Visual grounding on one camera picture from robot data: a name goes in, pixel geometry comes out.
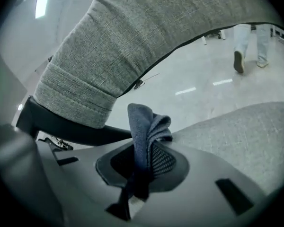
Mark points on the grey fabric chair seat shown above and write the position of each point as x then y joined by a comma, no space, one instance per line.
239,138

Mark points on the dark blue cleaning cloth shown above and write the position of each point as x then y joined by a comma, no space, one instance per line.
142,126

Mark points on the grey office chair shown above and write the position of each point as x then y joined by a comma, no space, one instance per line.
132,32

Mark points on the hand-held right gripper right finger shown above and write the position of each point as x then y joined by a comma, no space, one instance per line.
198,197

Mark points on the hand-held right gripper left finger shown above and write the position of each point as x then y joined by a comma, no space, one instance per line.
85,185

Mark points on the ceiling light panel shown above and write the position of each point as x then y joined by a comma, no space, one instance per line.
43,1

